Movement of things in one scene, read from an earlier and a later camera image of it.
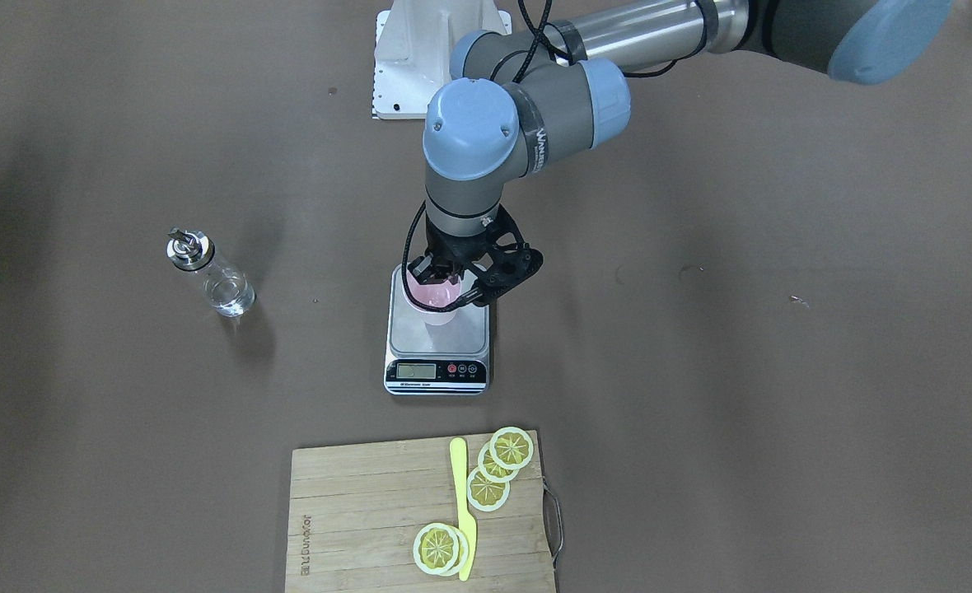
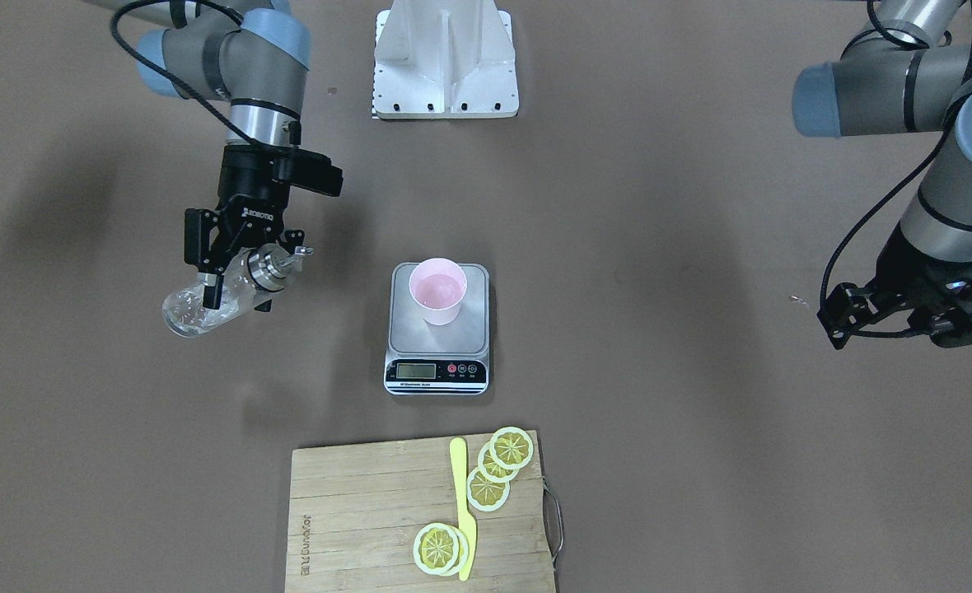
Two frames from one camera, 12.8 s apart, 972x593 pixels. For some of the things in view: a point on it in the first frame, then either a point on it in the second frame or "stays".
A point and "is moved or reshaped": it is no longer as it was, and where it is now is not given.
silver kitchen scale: (428, 359) stays
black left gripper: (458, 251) → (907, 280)
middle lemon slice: (492, 470) stays
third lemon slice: (486, 494) stays
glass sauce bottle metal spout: (229, 292) is moved or reshaped
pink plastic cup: (438, 296) stays
